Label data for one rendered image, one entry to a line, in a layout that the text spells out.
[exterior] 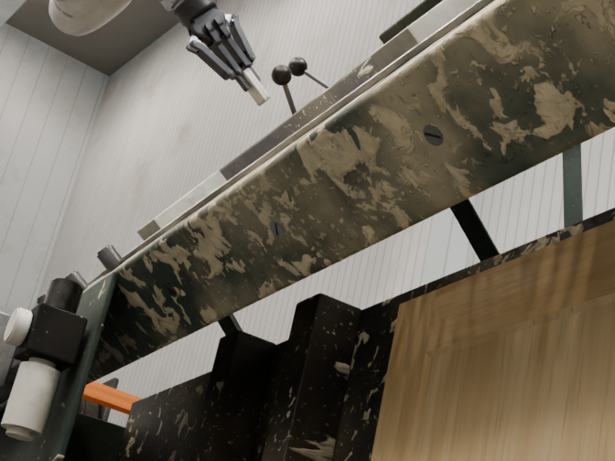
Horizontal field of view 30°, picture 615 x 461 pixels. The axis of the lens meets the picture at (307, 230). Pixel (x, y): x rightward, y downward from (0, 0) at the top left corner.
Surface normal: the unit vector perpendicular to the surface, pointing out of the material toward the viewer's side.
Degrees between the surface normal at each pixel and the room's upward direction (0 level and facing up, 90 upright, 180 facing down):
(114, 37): 180
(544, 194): 90
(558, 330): 90
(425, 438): 90
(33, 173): 90
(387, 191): 146
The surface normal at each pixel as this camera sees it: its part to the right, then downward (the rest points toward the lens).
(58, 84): 0.57, -0.23
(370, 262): -0.80, -0.39
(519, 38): -0.64, 0.54
